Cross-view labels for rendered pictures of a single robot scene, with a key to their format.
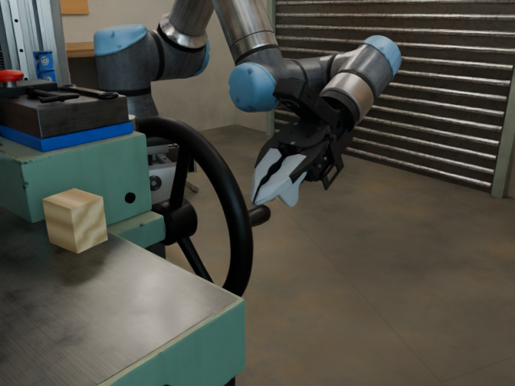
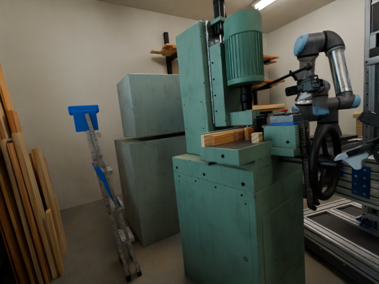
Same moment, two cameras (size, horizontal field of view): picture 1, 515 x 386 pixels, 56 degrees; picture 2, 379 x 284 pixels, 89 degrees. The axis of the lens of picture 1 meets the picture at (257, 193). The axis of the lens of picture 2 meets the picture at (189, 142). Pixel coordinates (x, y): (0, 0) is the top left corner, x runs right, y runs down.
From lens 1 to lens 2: 73 cm
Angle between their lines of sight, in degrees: 98
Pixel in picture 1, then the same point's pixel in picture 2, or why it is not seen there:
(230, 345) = (234, 157)
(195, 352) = (228, 153)
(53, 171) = (269, 130)
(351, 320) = not seen: outside the picture
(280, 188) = (342, 156)
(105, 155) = (281, 129)
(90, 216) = (255, 136)
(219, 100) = not seen: outside the picture
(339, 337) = not seen: outside the picture
